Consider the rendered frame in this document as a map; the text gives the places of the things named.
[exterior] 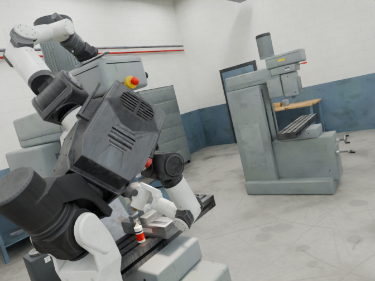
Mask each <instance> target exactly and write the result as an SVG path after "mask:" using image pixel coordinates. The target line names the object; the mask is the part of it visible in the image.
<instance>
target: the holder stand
mask: <svg viewBox="0 0 375 281"><path fill-rule="evenodd" d="M22 257H23V260H24V262H25V266H26V269H27V271H28V274H29V277H30V280H31V281H61V279H60V277H59V276H58V274H57V272H56V270H55V266H54V262H53V259H52V257H51V256H49V255H48V254H41V253H39V252H38V251H37V250H36V249H35V248H33V249H32V250H31V251H30V252H29V253H27V254H25V255H24V256H22Z"/></svg>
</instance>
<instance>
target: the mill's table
mask: <svg viewBox="0 0 375 281"><path fill-rule="evenodd" d="M194 195H196V196H199V198H200V199H201V201H202V203H203V204H204V207H203V209H202V211H201V213H200V214H199V216H198V217H197V218H196V220H195V221H194V223H195V222H196V221H198V220H199V219H200V218H201V217H202V216H204V215H205V214H206V213H207V212H208V211H210V210H211V209H212V208H213V207H214V206H216V204H215V199H214V195H205V194H201V195H199V194H194ZM194 223H193V224H194ZM181 233H183V231H181V230H179V231H178V232H177V233H175V234H174V235H173V236H172V237H170V238H169V239H162V238H154V237H150V236H145V241H144V242H142V243H138V241H137V237H136V235H135V234H126V235H125V236H123V237H121V238H120V239H118V240H117V241H115V243H116V245H117V248H118V250H119V252H120V254H121V271H120V272H121V276H122V280H123V281H124V280H125V279H126V278H127V277H128V276H130V275H131V274H132V273H133V272H134V271H136V270H137V269H138V268H139V267H141V266H142V265H143V264H144V263H145V262H147V261H148V260H149V259H151V258H152V257H153V256H154V255H155V254H157V253H158V252H159V251H160V250H162V249H163V248H164V247H165V246H166V245H168V244H169V243H170V242H172V241H173V240H174V239H175V238H176V237H178V236H179V235H180V234H181Z"/></svg>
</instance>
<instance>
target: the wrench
mask: <svg viewBox="0 0 375 281"><path fill-rule="evenodd" d="M108 53H110V51H106V52H104V53H102V54H100V55H98V56H96V57H94V58H92V59H90V60H88V61H86V62H84V63H82V64H78V65H76V66H75V67H79V66H83V65H85V64H87V63H89V62H91V61H93V60H95V59H98V58H100V57H102V56H104V55H106V54H108Z"/></svg>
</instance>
